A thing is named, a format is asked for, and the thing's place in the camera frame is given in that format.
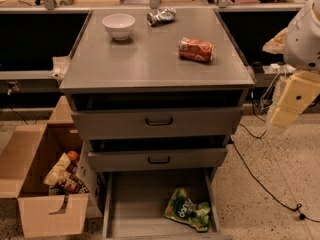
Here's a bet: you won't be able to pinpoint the brown cardboard box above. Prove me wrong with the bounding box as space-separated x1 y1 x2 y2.
0 97 102 240

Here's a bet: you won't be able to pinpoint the grey bottom drawer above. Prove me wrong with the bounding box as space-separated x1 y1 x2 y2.
102 168 233 240

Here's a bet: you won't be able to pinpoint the grey top drawer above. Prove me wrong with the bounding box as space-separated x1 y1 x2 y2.
71 107 243 140

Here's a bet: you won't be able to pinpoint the black floor cable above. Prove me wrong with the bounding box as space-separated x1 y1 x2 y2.
231 107 320 224

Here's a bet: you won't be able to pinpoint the grey middle drawer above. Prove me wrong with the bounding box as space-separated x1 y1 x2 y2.
88 148 227 172

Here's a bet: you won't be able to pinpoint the white ceramic bowl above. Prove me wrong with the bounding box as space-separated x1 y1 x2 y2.
102 14 136 41

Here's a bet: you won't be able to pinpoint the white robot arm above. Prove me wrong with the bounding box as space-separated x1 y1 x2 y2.
263 0 320 134

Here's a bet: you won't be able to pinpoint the grey drawer cabinet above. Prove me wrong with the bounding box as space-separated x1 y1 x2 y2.
61 8 253 157

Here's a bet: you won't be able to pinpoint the white power strip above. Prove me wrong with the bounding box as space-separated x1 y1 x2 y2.
251 62 295 74

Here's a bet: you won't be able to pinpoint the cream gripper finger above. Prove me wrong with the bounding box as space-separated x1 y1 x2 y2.
262 28 287 54
268 71 320 130

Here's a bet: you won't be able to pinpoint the orange soda can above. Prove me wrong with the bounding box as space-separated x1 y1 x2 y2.
178 37 215 63

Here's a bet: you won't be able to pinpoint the yellow snack bag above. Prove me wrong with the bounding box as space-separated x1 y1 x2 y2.
43 153 70 186

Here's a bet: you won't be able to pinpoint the white cables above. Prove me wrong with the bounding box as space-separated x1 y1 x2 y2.
259 71 283 114

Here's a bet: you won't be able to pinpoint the green rice chip bag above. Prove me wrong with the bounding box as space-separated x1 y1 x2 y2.
164 188 211 232

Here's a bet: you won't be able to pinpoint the dark brown snack bag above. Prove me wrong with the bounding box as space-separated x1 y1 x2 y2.
56 164 89 194

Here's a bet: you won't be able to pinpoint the crumpled silver foil bag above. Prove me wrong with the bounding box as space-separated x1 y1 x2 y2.
147 8 176 26

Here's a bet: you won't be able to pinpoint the red apple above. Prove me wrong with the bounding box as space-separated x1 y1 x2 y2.
67 151 79 162

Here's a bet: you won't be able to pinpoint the grey drawer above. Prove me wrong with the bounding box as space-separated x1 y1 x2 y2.
102 168 233 240
71 107 243 140
88 148 227 172

